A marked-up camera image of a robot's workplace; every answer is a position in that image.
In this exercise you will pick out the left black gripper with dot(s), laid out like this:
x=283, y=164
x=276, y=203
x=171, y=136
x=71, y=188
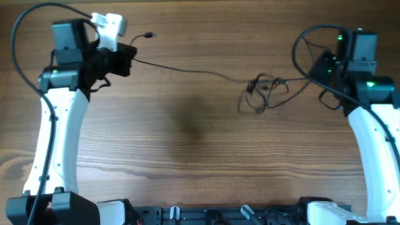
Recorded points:
x=125, y=53

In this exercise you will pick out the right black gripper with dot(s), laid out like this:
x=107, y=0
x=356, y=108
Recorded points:
x=320, y=69

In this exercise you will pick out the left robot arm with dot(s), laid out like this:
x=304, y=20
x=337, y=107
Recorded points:
x=86, y=51

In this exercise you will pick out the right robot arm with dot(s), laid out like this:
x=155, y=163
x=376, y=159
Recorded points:
x=371, y=105

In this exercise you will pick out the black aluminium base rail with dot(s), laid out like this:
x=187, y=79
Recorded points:
x=278, y=214

